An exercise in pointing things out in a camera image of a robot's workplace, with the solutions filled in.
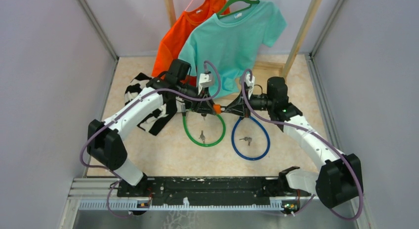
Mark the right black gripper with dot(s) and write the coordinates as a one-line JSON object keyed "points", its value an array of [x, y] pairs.
{"points": [[238, 107]]}

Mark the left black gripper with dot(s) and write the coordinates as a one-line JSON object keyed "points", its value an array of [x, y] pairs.
{"points": [[203, 107]]}

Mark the blue cable lock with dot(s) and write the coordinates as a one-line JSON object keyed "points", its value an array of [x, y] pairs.
{"points": [[261, 142]]}

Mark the orange padlock with keys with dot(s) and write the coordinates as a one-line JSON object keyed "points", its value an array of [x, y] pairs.
{"points": [[218, 109]]}

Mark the green cable lock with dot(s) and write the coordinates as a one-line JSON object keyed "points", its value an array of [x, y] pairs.
{"points": [[184, 121]]}

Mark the green lock keys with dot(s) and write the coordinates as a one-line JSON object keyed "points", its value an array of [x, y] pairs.
{"points": [[202, 137]]}

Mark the blue lock keys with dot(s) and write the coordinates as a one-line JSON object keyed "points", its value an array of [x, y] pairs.
{"points": [[248, 140]]}

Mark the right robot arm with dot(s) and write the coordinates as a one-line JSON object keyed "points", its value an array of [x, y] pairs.
{"points": [[339, 177]]}

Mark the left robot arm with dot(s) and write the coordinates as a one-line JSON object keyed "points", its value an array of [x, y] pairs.
{"points": [[105, 138]]}

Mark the black white striped garment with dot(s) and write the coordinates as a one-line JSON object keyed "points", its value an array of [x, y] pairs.
{"points": [[158, 119]]}

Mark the wooden clothes rack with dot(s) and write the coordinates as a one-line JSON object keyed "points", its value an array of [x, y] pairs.
{"points": [[283, 69]]}

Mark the teal t-shirt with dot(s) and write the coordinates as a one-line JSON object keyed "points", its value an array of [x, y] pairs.
{"points": [[231, 43]]}

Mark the orange t-shirt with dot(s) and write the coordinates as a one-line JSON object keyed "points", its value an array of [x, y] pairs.
{"points": [[174, 40]]}

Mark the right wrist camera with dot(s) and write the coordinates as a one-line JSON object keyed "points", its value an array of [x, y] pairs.
{"points": [[247, 84]]}

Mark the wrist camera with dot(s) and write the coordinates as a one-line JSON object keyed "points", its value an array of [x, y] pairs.
{"points": [[247, 84], [205, 80]]}

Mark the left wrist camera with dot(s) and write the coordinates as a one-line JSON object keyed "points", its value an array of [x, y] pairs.
{"points": [[205, 80]]}

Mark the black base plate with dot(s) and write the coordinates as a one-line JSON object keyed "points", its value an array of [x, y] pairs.
{"points": [[208, 191]]}

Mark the aluminium rail frame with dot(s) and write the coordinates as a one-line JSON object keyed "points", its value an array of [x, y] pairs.
{"points": [[101, 193]]}

